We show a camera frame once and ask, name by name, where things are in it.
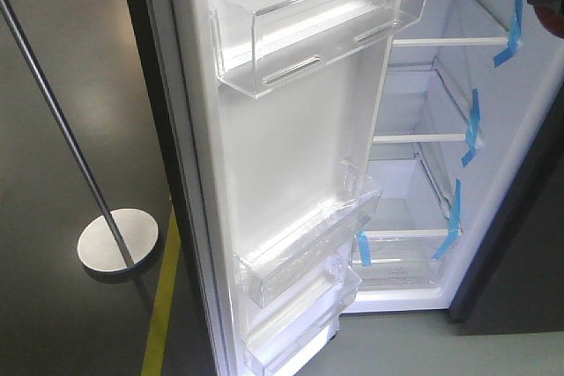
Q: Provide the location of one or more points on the clear lower door bin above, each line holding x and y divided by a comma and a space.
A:
296, 326

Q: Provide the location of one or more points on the clear middle door bin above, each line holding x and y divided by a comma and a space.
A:
265, 273

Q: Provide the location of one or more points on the red yellow apple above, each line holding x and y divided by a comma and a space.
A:
551, 20

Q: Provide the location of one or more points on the clear door bin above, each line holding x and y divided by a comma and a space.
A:
265, 273
296, 326
261, 45

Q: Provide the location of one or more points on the silver pole floor stand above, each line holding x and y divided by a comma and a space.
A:
117, 241

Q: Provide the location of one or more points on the dark grey fridge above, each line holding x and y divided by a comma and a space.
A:
469, 141

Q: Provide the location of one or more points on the clear upper door bin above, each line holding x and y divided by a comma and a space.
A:
261, 45

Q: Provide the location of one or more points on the white-lined fridge door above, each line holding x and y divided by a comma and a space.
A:
240, 169

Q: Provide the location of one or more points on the clear fridge crisper drawer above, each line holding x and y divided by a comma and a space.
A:
399, 261

